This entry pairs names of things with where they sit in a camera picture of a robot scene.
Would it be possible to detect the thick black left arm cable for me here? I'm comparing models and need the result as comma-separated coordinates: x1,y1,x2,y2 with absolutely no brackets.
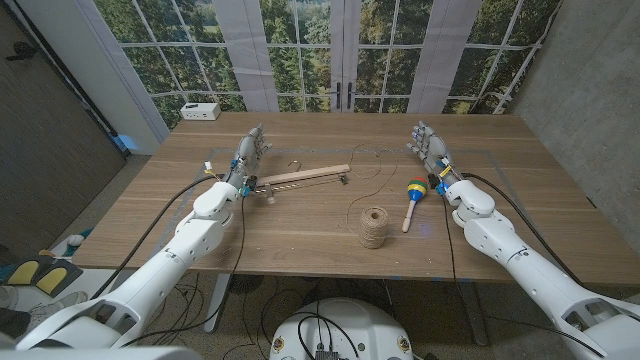
89,172,226,301

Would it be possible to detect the black yellow foot pedal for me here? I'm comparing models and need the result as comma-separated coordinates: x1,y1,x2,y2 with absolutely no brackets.
0,252,84,299

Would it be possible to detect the printed forest window backdrop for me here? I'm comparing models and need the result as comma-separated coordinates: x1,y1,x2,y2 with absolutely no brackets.
92,0,564,131

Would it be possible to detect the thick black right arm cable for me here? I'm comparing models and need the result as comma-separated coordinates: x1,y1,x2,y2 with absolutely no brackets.
462,172,584,286

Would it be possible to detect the black torso cable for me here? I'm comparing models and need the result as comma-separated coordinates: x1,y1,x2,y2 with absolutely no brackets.
298,312,361,359

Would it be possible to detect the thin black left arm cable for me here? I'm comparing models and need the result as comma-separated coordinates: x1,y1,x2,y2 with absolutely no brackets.
119,195,247,347

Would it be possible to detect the jute twine spool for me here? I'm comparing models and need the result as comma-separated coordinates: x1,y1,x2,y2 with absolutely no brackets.
345,143,401,250

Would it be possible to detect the white teal floor object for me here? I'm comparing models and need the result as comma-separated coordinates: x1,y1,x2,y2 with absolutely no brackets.
67,228,95,247

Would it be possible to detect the white table leg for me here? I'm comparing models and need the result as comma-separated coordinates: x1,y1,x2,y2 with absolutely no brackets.
203,273,232,335

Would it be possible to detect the wooden clothes hanger with clips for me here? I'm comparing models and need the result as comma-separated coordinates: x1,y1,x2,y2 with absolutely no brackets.
248,160,352,205

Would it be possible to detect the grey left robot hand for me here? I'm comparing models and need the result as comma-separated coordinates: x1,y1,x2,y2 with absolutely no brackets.
227,123,274,189

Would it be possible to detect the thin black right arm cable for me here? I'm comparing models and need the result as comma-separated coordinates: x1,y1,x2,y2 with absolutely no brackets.
441,194,607,359

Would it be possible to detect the white power strip box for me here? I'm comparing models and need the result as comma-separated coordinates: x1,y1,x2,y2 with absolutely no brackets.
180,102,222,122

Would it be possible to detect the blue floor object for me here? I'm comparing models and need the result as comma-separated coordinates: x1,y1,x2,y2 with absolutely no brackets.
112,133,140,152

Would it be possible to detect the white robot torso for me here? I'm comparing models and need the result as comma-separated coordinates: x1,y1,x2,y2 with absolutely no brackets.
268,297,415,360

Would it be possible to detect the rainbow striped wooden maraca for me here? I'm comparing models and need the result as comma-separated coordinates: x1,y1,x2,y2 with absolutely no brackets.
401,175,430,234

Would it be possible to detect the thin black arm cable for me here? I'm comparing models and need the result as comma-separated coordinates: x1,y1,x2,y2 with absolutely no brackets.
441,194,607,359
119,195,247,347

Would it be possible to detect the grey white sneaker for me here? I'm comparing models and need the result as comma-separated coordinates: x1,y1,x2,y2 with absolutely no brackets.
27,290,89,321

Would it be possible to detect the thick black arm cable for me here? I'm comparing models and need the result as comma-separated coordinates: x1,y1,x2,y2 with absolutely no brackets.
462,172,584,286
89,172,226,301

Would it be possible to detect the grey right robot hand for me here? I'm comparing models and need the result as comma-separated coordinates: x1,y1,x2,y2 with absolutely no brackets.
406,120,464,189

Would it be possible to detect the black wall hook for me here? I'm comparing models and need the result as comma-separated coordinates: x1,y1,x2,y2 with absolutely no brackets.
5,40,39,62

